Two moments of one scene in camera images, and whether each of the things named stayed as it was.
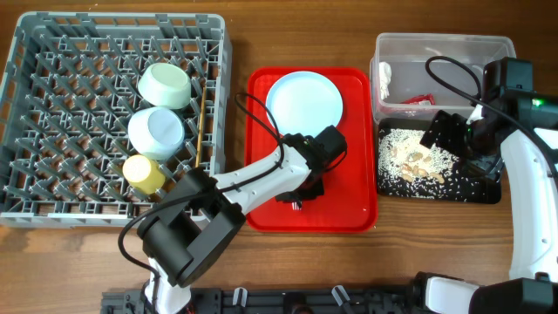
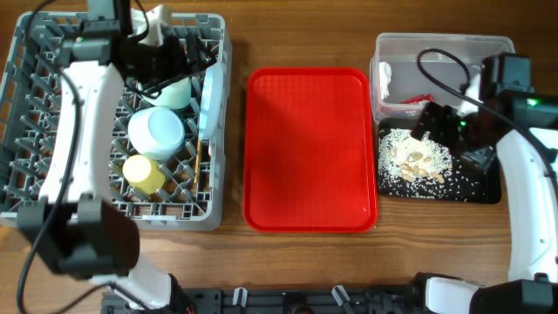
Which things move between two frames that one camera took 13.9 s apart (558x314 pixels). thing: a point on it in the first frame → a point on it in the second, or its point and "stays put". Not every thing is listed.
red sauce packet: x=421 y=99 stays put
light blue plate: x=304 y=102 → x=213 y=98
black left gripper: x=316 y=190 → x=174 y=50
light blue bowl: x=157 y=133 stays put
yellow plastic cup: x=143 y=174 stays put
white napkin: x=384 y=77 stays put
